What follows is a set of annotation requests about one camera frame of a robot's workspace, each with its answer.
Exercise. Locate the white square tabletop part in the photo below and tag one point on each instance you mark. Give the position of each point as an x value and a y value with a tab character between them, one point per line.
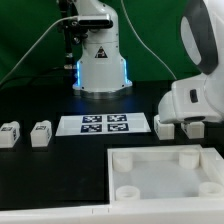
165	172

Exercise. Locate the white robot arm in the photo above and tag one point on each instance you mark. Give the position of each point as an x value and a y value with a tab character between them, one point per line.
101	70

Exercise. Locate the white L-shaped obstacle fence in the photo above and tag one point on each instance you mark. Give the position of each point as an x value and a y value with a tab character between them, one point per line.
159	211

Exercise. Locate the white marker base plate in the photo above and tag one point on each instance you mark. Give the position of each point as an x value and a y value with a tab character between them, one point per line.
103	124

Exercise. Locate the black camera on stand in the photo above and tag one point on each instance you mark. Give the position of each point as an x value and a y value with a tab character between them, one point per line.
78	17

